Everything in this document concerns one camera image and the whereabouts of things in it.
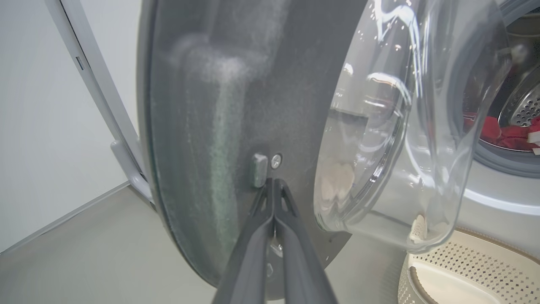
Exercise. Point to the red basketball jersey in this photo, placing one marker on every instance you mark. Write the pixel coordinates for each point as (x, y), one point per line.
(506, 135)

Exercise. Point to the white front-load washing machine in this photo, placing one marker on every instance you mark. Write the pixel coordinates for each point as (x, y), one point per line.
(498, 190)

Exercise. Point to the cream perforated basket brown rim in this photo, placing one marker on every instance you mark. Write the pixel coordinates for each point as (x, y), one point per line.
(476, 274)

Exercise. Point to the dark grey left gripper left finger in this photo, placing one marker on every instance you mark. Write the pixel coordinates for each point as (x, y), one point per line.
(249, 261)

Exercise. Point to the white partition panel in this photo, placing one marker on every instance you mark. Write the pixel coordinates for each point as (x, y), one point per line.
(42, 126)

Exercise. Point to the washing machine door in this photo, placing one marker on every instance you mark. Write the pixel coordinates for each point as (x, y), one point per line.
(202, 126)

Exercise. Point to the stainless steel washing machine drum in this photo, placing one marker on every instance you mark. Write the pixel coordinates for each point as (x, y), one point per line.
(525, 101)

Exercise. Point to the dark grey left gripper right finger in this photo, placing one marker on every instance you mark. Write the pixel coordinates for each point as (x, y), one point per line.
(301, 266)

